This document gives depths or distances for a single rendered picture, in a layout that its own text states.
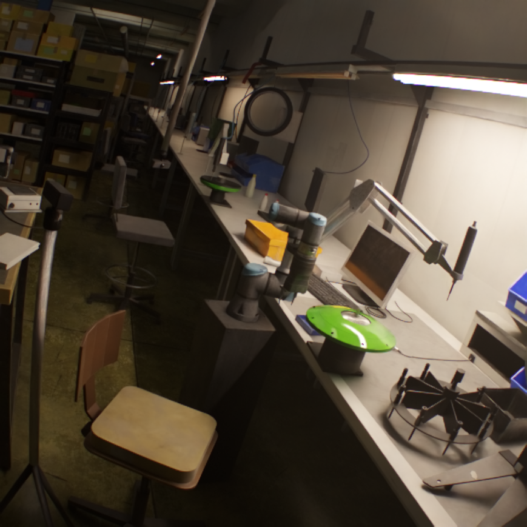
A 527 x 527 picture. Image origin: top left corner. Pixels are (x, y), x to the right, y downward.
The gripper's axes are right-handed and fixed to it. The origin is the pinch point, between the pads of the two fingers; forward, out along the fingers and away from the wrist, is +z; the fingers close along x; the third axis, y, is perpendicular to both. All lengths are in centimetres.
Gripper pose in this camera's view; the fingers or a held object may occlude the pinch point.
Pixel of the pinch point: (285, 304)
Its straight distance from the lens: 175.6
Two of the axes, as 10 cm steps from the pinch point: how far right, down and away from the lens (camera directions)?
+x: 8.5, 1.1, 5.1
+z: -2.8, 9.2, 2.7
